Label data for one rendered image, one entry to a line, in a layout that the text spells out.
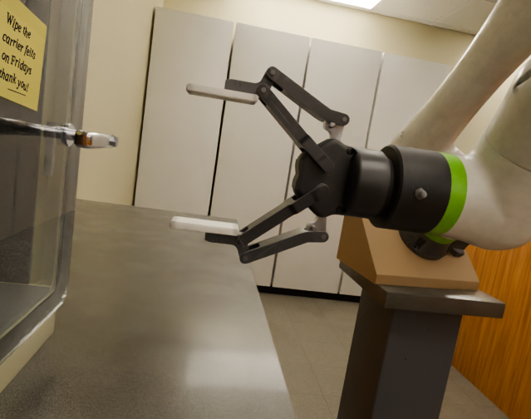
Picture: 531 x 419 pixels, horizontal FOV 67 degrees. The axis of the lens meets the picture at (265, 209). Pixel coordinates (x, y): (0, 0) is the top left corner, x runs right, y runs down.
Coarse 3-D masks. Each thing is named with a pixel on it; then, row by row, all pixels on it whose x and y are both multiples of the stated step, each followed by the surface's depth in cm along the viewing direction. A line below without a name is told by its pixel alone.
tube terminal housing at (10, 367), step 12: (48, 324) 50; (36, 336) 46; (48, 336) 51; (24, 348) 44; (36, 348) 47; (12, 360) 41; (24, 360) 44; (0, 372) 39; (12, 372) 42; (0, 384) 39
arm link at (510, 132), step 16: (528, 64) 37; (528, 80) 36; (512, 96) 38; (528, 96) 36; (496, 112) 41; (512, 112) 37; (528, 112) 36; (496, 128) 39; (512, 128) 37; (528, 128) 36; (496, 144) 39; (512, 144) 38; (528, 144) 37; (512, 160) 38; (528, 160) 37
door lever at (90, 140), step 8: (72, 128) 44; (64, 136) 43; (72, 136) 43; (80, 136) 36; (88, 136) 36; (96, 136) 38; (104, 136) 41; (112, 136) 44; (80, 144) 36; (88, 144) 37; (96, 144) 38; (104, 144) 41; (112, 144) 44
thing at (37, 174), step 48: (48, 0) 35; (48, 48) 37; (0, 96) 30; (48, 96) 38; (0, 144) 31; (48, 144) 39; (0, 192) 32; (48, 192) 41; (0, 240) 33; (48, 240) 43; (0, 288) 34; (48, 288) 44; (0, 336) 35
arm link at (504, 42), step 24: (504, 0) 70; (528, 0) 66; (504, 24) 70; (528, 24) 68; (480, 48) 76; (504, 48) 72; (528, 48) 72; (456, 72) 82; (480, 72) 77; (504, 72) 76; (432, 96) 89; (456, 96) 83; (480, 96) 81; (432, 120) 88; (456, 120) 86; (408, 144) 95; (432, 144) 91
